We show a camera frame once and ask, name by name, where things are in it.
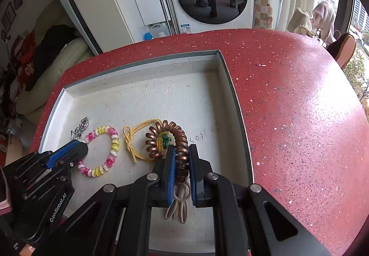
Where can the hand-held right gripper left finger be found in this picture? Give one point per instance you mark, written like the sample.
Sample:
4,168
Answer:
171,175

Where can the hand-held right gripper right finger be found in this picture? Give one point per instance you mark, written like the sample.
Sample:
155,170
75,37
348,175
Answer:
193,175

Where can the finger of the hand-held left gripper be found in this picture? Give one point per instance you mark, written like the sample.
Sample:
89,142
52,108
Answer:
69,150

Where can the small silver hair clip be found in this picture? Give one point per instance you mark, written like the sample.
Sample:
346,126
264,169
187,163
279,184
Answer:
82,126

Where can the beige hair clip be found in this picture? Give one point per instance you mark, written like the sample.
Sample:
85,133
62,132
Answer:
180,210

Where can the grey shallow tray box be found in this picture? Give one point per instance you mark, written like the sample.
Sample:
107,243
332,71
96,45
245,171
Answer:
173,94

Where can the cream sofa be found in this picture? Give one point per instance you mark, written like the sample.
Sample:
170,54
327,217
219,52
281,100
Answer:
63,68

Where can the red printed blanket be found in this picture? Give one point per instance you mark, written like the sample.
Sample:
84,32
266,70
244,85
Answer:
26,62

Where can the black garment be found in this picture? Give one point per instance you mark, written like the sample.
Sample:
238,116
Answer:
54,51

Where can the white jug with blue cap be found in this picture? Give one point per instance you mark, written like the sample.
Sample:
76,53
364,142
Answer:
157,31

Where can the wooden chair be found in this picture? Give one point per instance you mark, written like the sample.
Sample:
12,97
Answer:
344,48

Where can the pink garment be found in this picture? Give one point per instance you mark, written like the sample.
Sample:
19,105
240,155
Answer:
324,19

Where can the wall picture frames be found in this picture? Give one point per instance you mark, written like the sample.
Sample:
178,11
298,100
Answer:
10,13

